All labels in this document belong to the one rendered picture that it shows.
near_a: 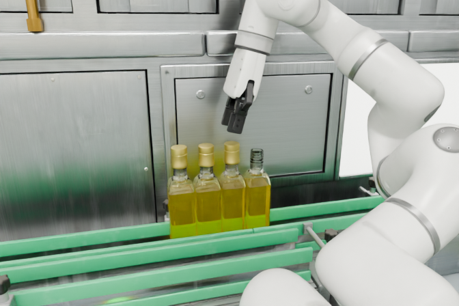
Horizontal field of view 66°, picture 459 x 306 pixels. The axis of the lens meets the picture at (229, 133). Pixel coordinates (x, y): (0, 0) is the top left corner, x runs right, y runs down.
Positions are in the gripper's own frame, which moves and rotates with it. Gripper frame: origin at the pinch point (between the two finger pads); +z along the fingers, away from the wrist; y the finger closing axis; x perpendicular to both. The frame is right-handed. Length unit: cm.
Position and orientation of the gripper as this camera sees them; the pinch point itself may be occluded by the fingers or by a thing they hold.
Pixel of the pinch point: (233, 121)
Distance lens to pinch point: 75.5
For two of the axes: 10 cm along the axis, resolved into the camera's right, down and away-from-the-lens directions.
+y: 2.3, 2.9, -9.3
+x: 9.4, 1.8, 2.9
